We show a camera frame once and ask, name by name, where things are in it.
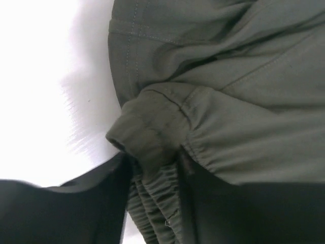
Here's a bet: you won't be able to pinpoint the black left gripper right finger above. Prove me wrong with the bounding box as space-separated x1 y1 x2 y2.
177 151 324 244

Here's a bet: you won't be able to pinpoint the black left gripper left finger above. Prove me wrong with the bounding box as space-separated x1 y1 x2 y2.
1 152 132 244

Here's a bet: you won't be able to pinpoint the olive green shorts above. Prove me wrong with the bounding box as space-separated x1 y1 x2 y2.
106 1 324 243

